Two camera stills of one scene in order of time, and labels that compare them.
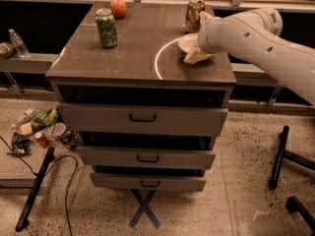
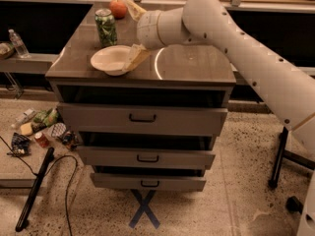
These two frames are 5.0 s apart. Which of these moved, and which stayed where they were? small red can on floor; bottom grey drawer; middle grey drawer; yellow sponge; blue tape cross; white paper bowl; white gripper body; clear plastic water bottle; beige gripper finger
Moved: white gripper body; beige gripper finger; white paper bowl
Stayed: yellow sponge; clear plastic water bottle; bottom grey drawer; blue tape cross; small red can on floor; middle grey drawer
